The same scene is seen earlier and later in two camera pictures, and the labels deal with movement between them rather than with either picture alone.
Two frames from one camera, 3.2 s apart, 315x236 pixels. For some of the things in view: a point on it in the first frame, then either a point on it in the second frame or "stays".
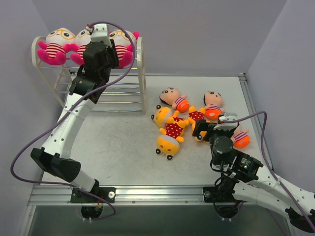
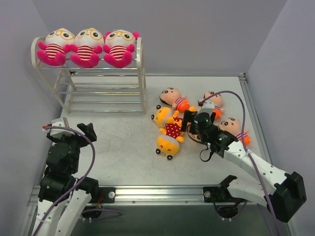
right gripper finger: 201,125 → 188,117
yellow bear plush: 168,145 stays
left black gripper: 114,57 → 74,137
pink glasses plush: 82,38 stays
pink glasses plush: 123,46 stays
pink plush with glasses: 59,41 stays
